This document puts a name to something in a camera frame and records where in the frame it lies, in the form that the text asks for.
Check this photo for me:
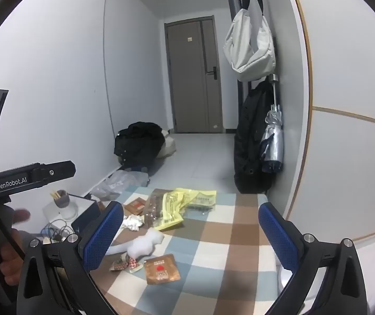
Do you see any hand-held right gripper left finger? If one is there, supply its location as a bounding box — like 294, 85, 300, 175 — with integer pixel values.
17, 200, 124, 315

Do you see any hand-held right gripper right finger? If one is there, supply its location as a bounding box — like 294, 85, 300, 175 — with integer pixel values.
258, 202, 370, 315

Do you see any white trash bin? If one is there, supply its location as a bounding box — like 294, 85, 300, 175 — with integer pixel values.
278, 262, 309, 297

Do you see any brown sachet red dot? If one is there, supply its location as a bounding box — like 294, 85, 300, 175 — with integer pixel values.
144, 254, 180, 285
123, 197, 149, 217

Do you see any yellow plastic bag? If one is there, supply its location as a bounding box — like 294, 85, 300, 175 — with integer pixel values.
155, 188, 217, 231

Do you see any white shoulder bag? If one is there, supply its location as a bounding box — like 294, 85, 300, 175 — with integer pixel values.
223, 0, 275, 82

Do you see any person's left hand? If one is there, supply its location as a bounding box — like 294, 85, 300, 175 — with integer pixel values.
0, 209, 31, 286

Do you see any black tablet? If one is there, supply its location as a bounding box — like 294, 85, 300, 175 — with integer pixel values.
71, 201, 101, 233

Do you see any crumpled white tissue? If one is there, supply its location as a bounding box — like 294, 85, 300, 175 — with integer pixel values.
121, 215, 144, 231

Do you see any small patterned wrapper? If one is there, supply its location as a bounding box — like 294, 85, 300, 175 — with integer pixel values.
110, 256, 144, 273

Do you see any white round device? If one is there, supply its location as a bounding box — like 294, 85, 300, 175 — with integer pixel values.
54, 203, 77, 221

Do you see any white nightstand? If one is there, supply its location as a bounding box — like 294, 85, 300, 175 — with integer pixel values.
42, 193, 98, 237

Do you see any grey cup with sticks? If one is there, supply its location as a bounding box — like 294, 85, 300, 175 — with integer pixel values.
50, 189, 69, 209

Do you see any clear bag of brown snacks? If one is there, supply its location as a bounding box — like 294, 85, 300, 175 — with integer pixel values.
143, 188, 171, 228

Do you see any grey plastic mailer bag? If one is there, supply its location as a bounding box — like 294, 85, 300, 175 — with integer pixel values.
91, 170, 150, 201

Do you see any plaid blanket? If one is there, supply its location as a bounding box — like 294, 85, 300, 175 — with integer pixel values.
86, 185, 293, 315

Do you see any blue denim garment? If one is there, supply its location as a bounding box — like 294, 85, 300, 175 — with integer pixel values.
122, 165, 149, 174

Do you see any silver folded umbrella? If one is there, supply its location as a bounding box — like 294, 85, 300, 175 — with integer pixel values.
260, 75, 285, 173

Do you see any black hanging jacket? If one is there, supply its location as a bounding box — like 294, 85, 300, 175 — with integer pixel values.
233, 80, 275, 194

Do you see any pile of black clothes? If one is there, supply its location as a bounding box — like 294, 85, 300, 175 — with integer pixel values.
113, 122, 166, 168

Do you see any beige cloth bag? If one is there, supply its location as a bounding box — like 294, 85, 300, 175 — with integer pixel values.
156, 129, 177, 159

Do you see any grey-brown door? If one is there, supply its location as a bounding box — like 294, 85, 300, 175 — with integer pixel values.
164, 16, 224, 134

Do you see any tangle of charger cables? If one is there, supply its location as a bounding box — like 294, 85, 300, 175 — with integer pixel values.
43, 218, 73, 243

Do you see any grey wall conduit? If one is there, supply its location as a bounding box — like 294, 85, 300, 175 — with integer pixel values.
103, 7, 116, 137

